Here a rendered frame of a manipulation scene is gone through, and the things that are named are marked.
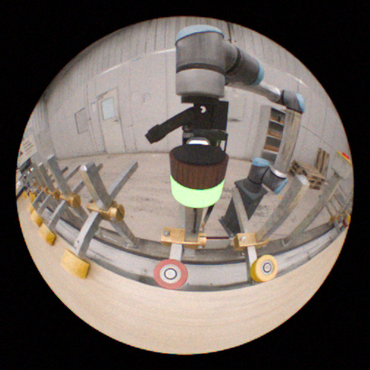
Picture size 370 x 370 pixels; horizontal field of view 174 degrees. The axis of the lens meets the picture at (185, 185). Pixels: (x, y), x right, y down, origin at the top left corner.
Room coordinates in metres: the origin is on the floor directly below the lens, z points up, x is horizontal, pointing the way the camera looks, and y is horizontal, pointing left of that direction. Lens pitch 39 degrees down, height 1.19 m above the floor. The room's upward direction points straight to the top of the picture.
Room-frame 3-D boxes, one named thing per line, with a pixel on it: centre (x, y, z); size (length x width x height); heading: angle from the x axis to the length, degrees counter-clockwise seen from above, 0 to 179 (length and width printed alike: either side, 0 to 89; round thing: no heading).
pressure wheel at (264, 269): (0.01, -0.22, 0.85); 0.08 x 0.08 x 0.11
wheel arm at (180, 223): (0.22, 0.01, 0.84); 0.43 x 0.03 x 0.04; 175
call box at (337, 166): (0.11, -0.53, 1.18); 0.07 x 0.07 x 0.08; 85
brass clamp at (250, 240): (0.13, -0.25, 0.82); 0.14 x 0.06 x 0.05; 85
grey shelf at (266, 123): (2.22, -2.16, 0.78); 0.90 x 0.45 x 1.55; 81
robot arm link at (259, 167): (0.71, -0.62, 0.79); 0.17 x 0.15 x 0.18; 26
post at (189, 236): (0.15, -0.02, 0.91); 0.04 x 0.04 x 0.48; 85
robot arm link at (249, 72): (0.29, -0.13, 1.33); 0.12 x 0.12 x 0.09; 26
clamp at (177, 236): (0.15, 0.00, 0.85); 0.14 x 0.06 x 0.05; 85
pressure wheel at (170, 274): (0.03, 0.03, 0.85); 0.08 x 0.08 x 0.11
